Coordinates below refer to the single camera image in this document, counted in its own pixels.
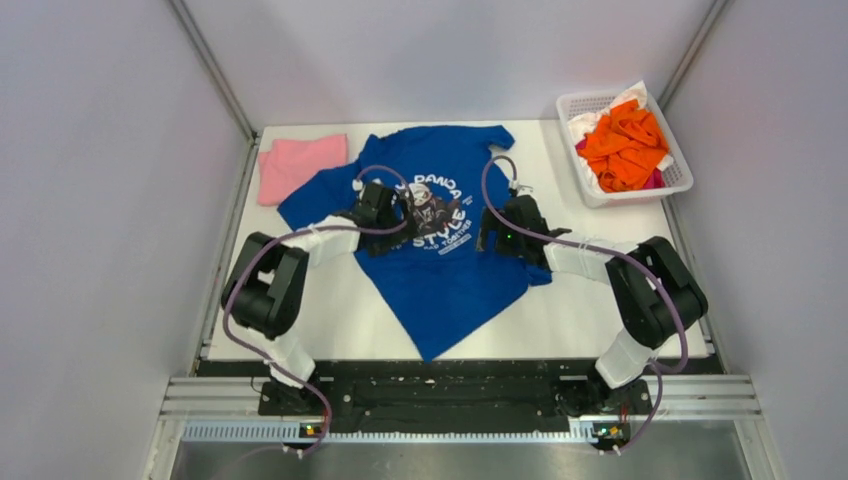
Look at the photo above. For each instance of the aluminium frame rail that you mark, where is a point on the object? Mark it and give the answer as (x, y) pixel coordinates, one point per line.
(227, 409)

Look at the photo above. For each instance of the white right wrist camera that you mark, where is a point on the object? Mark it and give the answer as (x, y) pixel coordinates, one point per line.
(516, 188)

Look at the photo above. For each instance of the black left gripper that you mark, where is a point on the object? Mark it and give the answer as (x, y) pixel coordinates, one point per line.
(400, 235)

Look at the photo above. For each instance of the blue panda print t-shirt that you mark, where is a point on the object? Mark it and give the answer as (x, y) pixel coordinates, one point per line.
(438, 285)

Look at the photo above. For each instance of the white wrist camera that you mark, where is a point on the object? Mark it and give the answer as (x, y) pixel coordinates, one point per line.
(358, 186)
(516, 188)

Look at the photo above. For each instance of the orange t-shirt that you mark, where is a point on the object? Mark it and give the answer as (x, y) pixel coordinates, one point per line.
(626, 126)

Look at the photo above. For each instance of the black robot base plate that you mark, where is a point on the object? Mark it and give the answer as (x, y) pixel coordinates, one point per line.
(414, 397)

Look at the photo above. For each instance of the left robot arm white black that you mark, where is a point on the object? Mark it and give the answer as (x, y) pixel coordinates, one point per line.
(262, 297)

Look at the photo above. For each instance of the magenta garment in basket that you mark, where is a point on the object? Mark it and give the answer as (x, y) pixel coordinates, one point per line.
(624, 169)

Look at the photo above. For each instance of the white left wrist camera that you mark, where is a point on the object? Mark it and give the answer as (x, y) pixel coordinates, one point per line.
(358, 186)

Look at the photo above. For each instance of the white t-shirt in basket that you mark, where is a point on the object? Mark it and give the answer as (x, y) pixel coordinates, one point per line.
(582, 113)

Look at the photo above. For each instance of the folded pink t-shirt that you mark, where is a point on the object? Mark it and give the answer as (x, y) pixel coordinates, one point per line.
(289, 164)

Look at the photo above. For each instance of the white plastic laundry basket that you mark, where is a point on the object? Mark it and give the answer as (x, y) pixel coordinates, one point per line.
(675, 170)

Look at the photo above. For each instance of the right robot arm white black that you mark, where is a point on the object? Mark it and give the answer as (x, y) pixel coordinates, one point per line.
(656, 295)

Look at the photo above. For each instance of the left metal corner post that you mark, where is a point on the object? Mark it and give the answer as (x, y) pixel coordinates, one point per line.
(211, 67)

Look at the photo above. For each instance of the metal corner post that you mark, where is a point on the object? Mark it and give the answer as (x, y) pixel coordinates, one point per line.
(211, 67)
(712, 17)

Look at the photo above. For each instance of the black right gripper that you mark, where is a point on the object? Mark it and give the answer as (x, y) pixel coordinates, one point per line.
(492, 222)

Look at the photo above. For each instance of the right metal corner post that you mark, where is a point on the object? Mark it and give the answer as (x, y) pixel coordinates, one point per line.
(712, 17)

